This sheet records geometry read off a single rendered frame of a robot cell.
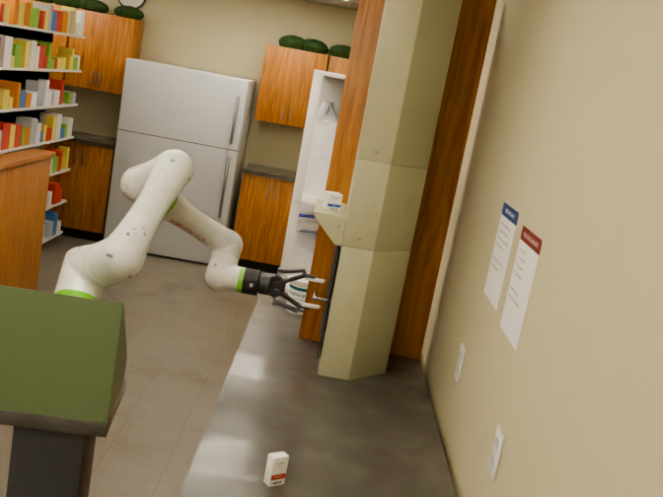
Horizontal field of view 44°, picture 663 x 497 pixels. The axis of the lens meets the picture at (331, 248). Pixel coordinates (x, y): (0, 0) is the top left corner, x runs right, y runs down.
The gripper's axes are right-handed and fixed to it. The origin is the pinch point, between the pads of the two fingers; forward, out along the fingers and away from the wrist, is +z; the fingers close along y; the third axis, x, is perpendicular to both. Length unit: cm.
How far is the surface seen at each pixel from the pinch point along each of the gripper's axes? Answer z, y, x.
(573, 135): 49, 72, -100
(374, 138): 10, 58, -11
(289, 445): 0, -26, -69
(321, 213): -3.2, 30.5, -10.6
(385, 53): 8, 86, -11
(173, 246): -137, -105, 477
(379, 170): 13, 48, -11
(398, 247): 25.4, 22.3, -2.2
